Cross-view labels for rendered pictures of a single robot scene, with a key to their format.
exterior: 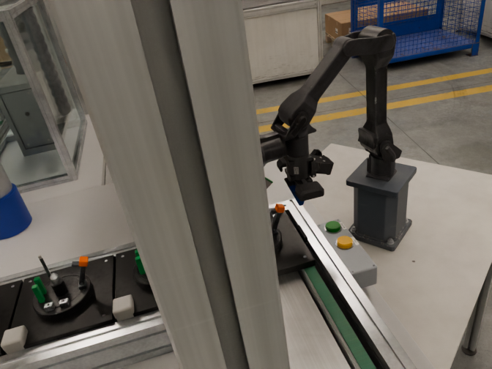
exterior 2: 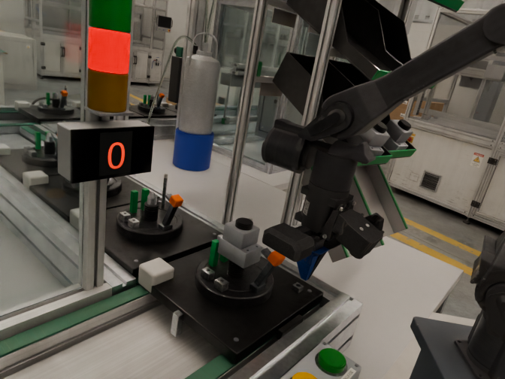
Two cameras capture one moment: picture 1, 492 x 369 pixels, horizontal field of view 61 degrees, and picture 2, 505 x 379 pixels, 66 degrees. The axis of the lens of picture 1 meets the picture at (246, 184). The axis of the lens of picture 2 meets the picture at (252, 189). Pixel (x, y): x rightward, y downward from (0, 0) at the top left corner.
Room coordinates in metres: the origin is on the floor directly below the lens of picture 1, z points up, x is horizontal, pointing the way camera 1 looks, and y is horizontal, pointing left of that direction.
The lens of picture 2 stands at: (0.47, -0.44, 1.37)
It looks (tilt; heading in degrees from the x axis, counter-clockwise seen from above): 20 degrees down; 48
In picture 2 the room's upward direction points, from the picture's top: 10 degrees clockwise
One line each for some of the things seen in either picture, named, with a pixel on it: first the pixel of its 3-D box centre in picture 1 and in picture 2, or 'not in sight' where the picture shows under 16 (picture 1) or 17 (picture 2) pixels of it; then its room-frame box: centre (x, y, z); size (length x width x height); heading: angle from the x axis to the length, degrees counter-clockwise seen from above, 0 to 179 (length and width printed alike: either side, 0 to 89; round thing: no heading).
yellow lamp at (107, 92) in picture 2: not in sight; (107, 89); (0.66, 0.08, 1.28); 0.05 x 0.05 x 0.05
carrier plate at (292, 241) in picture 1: (256, 246); (233, 287); (0.87, 0.00, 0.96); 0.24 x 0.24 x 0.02; 10
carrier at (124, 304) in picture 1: (157, 258); (150, 208); (0.82, 0.25, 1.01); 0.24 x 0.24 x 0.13; 10
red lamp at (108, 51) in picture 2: not in sight; (109, 50); (0.66, 0.08, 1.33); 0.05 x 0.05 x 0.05
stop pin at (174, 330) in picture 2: not in sight; (176, 323); (0.74, -0.02, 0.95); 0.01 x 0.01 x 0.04; 10
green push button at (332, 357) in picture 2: (332, 228); (331, 362); (0.89, -0.22, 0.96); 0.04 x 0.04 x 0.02
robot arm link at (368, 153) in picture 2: (296, 138); (336, 160); (0.89, -0.14, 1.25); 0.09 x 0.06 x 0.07; 108
